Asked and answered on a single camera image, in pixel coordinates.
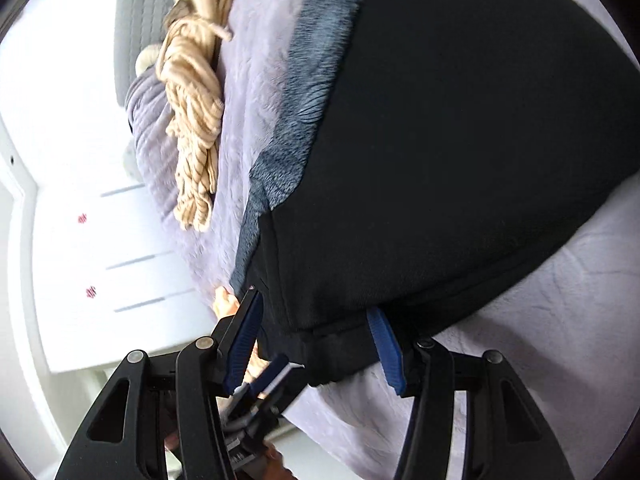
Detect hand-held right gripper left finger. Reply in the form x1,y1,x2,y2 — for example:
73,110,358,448
55,287,265,480

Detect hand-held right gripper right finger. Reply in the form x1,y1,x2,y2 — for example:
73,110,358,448
366,306,576,480

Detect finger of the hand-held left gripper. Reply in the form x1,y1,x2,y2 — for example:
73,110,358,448
247,352,306,398

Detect black pants with floral stripe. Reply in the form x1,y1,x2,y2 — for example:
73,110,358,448
230,0,640,388

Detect cream striped garment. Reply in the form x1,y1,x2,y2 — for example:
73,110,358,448
156,7,235,233

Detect lavender embossed bed blanket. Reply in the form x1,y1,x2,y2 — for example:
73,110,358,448
122,0,640,480

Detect white wardrobe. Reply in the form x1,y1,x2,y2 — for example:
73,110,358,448
0,30,216,376

